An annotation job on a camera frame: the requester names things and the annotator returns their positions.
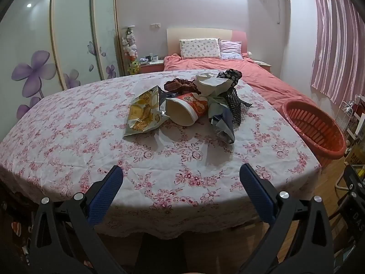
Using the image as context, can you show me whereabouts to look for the pink nightstand with clutter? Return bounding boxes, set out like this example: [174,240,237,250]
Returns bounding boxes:
[140,60,165,76]

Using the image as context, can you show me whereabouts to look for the cream and pink headboard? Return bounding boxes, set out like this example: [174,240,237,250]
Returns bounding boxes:
[166,28,247,59]

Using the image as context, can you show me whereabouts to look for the brown striped scrunchie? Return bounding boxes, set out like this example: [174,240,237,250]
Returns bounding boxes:
[164,78,200,94]

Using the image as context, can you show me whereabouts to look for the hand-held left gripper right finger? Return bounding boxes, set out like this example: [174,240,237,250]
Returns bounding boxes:
[240,164,334,274]

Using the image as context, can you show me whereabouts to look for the pink satin curtain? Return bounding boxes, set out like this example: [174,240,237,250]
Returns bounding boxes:
[310,0,365,106]

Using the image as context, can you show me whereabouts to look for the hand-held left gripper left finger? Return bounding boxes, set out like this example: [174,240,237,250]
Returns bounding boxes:
[30,165,124,274]

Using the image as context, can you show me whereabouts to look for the wardrobe with purple flowers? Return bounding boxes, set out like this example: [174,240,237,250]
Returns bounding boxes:
[0,0,124,120]

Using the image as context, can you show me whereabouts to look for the red plastic basket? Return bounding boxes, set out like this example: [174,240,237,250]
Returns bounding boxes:
[281,100,348,167]

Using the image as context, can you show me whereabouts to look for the yellow chips bag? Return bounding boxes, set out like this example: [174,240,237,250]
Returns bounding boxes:
[123,86,169,137]

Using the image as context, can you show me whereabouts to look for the white floral pillow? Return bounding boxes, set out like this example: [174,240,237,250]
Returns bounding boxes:
[179,38,221,60]

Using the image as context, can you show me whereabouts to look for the red paper noodle cup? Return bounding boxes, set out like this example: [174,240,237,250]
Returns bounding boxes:
[165,93,210,126]

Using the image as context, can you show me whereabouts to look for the bed with pink duvet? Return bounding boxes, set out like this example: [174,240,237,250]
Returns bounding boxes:
[163,53,317,112]

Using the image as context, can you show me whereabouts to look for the black mesh cloth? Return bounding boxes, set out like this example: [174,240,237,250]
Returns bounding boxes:
[225,87,253,126]

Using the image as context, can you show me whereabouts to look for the purple pillow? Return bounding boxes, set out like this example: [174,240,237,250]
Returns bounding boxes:
[219,40,243,60]

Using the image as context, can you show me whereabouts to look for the hanging plush toys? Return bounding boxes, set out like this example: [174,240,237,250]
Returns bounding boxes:
[121,26,141,75]

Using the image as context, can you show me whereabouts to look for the black floral scrunchie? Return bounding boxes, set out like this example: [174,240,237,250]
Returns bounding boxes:
[217,69,243,87]

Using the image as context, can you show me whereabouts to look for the white paper lid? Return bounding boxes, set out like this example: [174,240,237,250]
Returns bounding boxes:
[195,73,233,96]

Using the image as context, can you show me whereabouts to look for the crumpled blue silver wrapper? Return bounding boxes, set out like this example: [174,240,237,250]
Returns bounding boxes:
[207,95,236,145]

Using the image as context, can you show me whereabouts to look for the white metal rack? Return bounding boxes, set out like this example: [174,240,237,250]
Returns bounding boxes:
[334,94,365,149]

